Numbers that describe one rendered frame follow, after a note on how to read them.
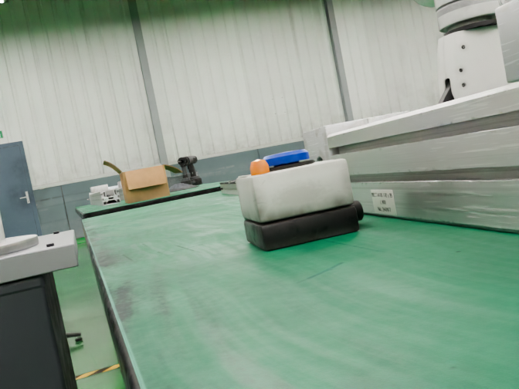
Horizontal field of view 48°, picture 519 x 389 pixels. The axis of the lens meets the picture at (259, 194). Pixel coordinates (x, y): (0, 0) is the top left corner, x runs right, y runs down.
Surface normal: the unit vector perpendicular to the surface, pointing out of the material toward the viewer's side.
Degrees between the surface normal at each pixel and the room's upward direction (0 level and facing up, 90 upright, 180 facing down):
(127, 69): 90
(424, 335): 0
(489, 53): 91
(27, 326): 90
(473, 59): 90
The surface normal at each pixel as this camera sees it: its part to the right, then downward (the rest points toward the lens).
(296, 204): 0.20, 0.01
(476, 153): -0.96, 0.19
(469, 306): -0.19, -0.98
